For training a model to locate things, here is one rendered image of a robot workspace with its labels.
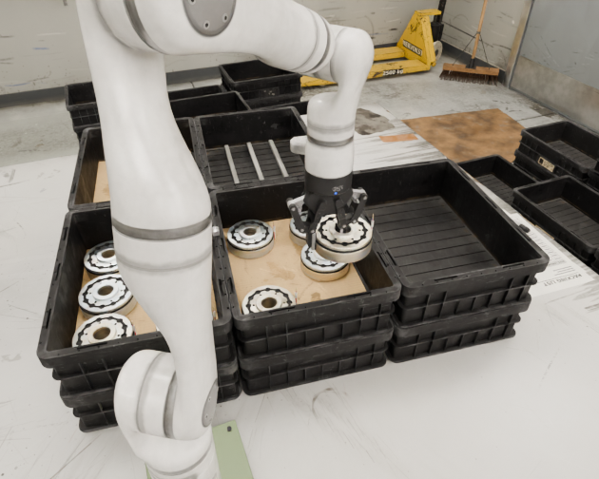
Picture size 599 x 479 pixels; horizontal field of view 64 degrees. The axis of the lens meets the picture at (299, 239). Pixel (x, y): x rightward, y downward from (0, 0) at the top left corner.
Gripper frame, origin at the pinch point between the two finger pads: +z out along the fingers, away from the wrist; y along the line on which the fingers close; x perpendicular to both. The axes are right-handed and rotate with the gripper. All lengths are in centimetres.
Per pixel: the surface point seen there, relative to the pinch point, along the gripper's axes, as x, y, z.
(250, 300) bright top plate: 2.2, -13.8, 14.2
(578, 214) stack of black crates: 60, 129, 61
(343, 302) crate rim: -9.1, 0.5, 7.3
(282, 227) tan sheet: 26.2, -1.6, 16.8
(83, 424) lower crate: -6, -47, 29
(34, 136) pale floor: 276, -118, 98
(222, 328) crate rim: -8.8, -20.1, 7.9
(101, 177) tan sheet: 61, -44, 17
